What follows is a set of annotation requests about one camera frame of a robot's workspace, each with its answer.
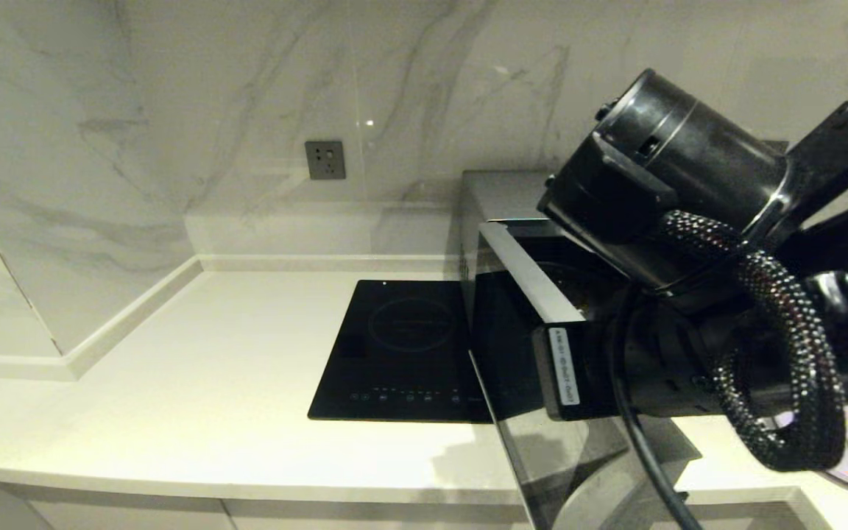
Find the grey single wall socket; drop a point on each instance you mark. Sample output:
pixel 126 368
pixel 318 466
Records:
pixel 324 160

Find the black glass microwave door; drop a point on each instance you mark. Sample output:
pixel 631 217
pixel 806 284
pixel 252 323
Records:
pixel 534 442

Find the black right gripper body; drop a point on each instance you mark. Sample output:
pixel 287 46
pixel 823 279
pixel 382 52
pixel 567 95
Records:
pixel 674 162

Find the black induction cooktop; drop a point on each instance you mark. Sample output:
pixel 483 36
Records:
pixel 394 353

